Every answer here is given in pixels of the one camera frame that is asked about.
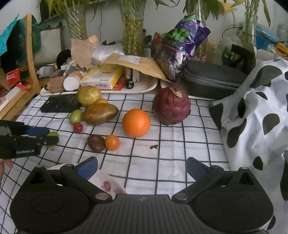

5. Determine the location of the yellow-green round pear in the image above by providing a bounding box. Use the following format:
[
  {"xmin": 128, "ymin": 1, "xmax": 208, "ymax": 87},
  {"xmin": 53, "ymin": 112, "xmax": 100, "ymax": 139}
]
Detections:
[{"xmin": 76, "ymin": 86, "xmax": 102, "ymax": 107}]

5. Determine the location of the large orange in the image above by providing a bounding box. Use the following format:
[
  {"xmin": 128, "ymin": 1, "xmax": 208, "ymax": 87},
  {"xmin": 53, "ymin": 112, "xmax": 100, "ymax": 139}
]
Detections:
[{"xmin": 122, "ymin": 109, "xmax": 151, "ymax": 138}]

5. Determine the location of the dark passion fruit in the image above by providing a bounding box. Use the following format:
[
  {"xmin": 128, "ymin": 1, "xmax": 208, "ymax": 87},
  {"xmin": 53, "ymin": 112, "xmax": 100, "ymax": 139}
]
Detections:
[{"xmin": 87, "ymin": 134, "xmax": 105, "ymax": 153}]

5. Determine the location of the white serving tray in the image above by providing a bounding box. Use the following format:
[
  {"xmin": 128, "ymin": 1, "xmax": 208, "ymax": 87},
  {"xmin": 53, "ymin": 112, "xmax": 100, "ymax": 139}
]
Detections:
[{"xmin": 39, "ymin": 73, "xmax": 158, "ymax": 97}]

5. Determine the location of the white floral plate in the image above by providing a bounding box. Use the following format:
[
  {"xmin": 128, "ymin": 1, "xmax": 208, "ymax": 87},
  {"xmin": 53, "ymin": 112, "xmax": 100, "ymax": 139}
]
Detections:
[{"xmin": 47, "ymin": 164, "xmax": 126, "ymax": 198}]

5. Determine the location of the hidden small orange fruit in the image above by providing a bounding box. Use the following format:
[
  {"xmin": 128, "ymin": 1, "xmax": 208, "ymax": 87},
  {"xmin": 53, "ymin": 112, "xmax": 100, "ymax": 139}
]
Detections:
[{"xmin": 95, "ymin": 98, "xmax": 108, "ymax": 104}]

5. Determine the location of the brown-green mango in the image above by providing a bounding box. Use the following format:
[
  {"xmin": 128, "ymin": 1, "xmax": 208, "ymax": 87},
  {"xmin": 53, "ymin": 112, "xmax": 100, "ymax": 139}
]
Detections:
[{"xmin": 83, "ymin": 103, "xmax": 119, "ymax": 125}]

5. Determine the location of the person's left hand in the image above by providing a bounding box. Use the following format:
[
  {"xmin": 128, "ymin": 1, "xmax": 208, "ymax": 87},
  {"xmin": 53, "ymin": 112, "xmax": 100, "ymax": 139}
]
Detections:
[{"xmin": 0, "ymin": 159, "xmax": 13, "ymax": 184}]

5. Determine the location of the white round jar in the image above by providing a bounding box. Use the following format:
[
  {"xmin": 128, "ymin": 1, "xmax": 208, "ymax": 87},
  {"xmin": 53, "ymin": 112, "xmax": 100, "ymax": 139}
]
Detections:
[{"xmin": 63, "ymin": 74, "xmax": 80, "ymax": 91}]

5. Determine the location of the cow print cloth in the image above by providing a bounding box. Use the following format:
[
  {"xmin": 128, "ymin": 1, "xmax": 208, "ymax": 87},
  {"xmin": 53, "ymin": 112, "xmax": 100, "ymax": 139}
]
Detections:
[{"xmin": 209, "ymin": 58, "xmax": 287, "ymax": 233}]

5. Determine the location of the brown leather pouch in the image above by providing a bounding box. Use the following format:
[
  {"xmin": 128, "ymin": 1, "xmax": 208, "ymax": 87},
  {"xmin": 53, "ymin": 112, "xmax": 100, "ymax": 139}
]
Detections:
[{"xmin": 47, "ymin": 76, "xmax": 65, "ymax": 94}]

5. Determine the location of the crumpled brown paper bag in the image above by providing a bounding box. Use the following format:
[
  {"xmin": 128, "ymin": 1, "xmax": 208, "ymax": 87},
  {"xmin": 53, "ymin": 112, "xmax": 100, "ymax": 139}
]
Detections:
[{"xmin": 71, "ymin": 35, "xmax": 100, "ymax": 70}]

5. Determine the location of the wooden chair frame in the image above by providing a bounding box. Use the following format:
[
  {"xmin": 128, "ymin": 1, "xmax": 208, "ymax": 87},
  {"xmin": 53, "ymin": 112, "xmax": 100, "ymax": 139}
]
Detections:
[{"xmin": 1, "ymin": 13, "xmax": 41, "ymax": 120}]

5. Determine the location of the middle glass vase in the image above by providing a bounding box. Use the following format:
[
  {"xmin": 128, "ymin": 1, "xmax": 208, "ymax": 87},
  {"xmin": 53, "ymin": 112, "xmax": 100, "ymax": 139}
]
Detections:
[{"xmin": 119, "ymin": 0, "xmax": 147, "ymax": 57}]

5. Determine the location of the checkered white tablecloth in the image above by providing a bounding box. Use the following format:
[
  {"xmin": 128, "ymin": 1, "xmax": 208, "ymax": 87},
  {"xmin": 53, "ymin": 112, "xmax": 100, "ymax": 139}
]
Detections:
[{"xmin": 1, "ymin": 94, "xmax": 230, "ymax": 233}]

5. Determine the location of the small green fruit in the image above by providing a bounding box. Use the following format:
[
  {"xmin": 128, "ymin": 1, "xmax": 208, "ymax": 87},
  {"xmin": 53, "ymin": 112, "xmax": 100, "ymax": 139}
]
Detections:
[{"xmin": 46, "ymin": 132, "xmax": 59, "ymax": 147}]

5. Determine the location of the dark grey zip case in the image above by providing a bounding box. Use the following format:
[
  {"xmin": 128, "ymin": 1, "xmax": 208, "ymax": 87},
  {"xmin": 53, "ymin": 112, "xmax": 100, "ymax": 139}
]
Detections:
[{"xmin": 181, "ymin": 60, "xmax": 247, "ymax": 100}]

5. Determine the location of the yellow white box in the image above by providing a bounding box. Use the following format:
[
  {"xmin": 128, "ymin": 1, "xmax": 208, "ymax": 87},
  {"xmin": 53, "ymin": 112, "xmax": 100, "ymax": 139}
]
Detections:
[{"xmin": 80, "ymin": 64, "xmax": 123, "ymax": 90}]

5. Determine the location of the purple snack bag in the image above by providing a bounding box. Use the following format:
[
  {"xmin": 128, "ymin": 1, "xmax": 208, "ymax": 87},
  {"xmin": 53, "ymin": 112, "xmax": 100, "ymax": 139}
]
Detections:
[{"xmin": 154, "ymin": 13, "xmax": 210, "ymax": 83}]

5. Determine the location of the green jujube fruit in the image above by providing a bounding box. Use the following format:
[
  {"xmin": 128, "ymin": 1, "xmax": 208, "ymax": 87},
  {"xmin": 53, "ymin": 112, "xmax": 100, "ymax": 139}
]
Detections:
[{"xmin": 69, "ymin": 109, "xmax": 83, "ymax": 124}]

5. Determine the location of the right glass bottle vase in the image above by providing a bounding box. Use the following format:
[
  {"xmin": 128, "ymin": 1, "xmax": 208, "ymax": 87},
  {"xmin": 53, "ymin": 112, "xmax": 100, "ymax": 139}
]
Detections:
[{"xmin": 240, "ymin": 11, "xmax": 258, "ymax": 47}]

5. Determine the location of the left glass vase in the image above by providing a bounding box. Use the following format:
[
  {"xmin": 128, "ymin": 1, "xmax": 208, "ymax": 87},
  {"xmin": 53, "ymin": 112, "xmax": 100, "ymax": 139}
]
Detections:
[{"xmin": 64, "ymin": 5, "xmax": 87, "ymax": 40}]

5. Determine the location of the black flat device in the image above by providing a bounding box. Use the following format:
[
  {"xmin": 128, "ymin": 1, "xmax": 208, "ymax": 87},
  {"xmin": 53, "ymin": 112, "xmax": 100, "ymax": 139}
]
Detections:
[{"xmin": 40, "ymin": 94, "xmax": 82, "ymax": 113}]

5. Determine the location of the brown paper envelope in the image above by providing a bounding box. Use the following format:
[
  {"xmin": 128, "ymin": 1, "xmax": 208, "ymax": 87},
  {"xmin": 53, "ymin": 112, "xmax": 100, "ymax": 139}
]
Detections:
[{"xmin": 102, "ymin": 53, "xmax": 171, "ymax": 83}]

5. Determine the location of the red cherry tomato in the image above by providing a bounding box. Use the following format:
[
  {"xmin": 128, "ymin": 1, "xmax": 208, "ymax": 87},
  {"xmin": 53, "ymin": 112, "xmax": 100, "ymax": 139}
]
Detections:
[{"xmin": 73, "ymin": 122, "xmax": 84, "ymax": 133}]

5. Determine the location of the small orange tangerine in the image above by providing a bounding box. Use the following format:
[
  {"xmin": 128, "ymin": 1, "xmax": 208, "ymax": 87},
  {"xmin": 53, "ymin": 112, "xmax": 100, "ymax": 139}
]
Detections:
[{"xmin": 105, "ymin": 134, "xmax": 120, "ymax": 151}]

